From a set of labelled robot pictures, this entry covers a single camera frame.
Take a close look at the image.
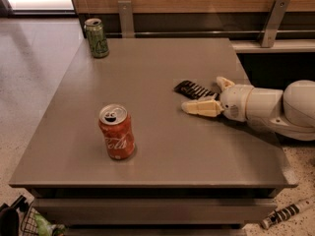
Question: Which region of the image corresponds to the red cola can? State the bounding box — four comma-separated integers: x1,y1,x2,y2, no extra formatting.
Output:
98,104,135,160

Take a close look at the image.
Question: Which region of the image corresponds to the black wire basket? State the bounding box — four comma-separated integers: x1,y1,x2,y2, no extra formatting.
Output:
20,204,38,236

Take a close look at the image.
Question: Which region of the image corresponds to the metal bracket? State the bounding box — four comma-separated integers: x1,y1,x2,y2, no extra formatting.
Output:
118,0,135,38
260,0,290,48

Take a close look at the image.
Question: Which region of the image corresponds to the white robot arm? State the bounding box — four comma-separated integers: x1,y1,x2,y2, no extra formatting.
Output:
181,77,315,141

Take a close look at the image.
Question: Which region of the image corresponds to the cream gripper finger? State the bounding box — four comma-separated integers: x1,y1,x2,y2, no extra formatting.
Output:
181,99,223,117
216,77,234,91

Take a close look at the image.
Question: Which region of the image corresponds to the black object bottom left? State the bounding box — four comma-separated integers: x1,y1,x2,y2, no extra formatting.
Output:
0,195,29,236

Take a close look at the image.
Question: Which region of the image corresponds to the black white striped tube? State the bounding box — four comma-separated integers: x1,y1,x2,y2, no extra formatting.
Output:
261,197,314,230

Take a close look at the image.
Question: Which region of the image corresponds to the green snack bag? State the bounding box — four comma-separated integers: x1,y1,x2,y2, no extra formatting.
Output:
33,213,65,236

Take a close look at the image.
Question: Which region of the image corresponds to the black rxbar chocolate bar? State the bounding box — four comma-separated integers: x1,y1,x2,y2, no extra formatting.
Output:
174,80,218,99

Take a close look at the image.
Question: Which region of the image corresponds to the left metal bracket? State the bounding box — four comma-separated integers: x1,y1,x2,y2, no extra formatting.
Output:
118,0,135,38

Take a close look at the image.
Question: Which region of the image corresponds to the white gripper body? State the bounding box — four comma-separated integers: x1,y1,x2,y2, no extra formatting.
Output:
220,85,254,122

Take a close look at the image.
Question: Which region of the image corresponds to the grey table drawer front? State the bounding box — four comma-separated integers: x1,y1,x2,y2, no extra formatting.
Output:
33,199,276,225

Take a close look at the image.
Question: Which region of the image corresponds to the right metal bracket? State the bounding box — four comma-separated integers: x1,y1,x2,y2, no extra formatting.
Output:
260,0,290,48

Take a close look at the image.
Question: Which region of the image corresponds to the green soda can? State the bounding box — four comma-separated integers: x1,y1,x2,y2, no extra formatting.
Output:
84,18,109,58

